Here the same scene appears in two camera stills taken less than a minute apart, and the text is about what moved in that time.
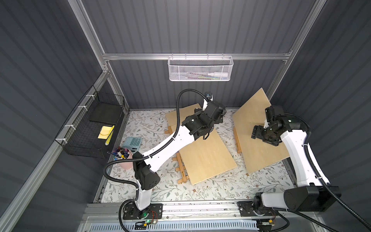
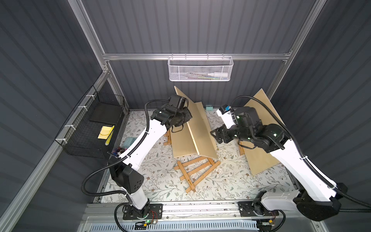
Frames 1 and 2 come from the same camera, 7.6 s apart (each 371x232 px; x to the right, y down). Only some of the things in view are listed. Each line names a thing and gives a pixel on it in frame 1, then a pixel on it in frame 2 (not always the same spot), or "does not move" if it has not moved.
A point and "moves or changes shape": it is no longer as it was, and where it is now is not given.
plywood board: x=204 y=159 moves or changes shape
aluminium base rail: x=221 y=213 does not move
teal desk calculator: x=133 y=143 does not move
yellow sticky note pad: x=105 y=132 does not move
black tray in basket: x=106 y=112 does not move
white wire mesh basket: x=200 y=68 does not move
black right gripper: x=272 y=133 -> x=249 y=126
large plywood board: x=257 y=153 does not move
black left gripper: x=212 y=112 -> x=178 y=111
